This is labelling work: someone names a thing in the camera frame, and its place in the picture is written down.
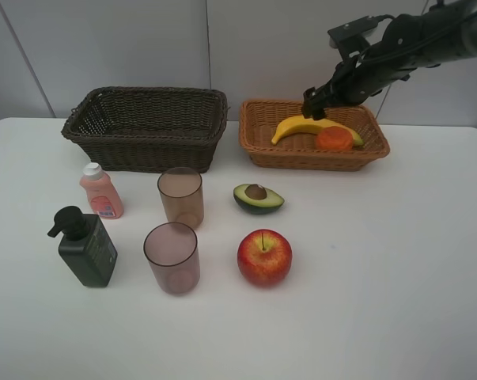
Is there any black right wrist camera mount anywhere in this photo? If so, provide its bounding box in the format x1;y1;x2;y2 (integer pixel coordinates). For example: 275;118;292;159
327;16;380;61

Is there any pink translucent plastic cup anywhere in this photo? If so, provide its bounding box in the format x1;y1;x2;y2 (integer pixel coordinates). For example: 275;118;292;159
143;222;200;295

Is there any orange tangerine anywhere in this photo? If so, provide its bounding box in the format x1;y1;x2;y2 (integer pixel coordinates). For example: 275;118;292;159
315;126;354;150

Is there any halved avocado with pit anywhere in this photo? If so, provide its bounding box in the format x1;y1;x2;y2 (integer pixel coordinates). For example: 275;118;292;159
233;184;285;215

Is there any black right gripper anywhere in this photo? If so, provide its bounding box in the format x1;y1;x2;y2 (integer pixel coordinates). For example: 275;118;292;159
302;58;411;120

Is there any yellow banana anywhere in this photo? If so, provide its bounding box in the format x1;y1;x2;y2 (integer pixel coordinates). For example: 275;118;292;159
271;115;364;146

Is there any red yellow apple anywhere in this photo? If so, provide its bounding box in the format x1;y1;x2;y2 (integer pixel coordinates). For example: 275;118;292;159
237;229;293;288

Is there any dark green pump bottle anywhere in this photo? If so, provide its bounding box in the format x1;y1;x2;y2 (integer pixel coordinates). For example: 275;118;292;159
47;206;118;288

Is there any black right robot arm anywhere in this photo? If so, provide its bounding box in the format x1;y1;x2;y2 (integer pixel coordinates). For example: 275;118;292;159
301;1;477;120

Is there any dark brown wicker basket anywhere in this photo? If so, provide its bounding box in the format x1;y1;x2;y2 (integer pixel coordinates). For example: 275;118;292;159
62;86;228;173

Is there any pink lotion bottle white cap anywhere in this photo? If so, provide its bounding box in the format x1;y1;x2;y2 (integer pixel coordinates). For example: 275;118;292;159
79;162;124;219

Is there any brown translucent plastic cup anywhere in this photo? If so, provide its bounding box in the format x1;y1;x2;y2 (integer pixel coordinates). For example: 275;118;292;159
157;167;204;230

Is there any light orange wicker basket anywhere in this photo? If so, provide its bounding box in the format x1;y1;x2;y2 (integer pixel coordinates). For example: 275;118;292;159
239;100;390;171

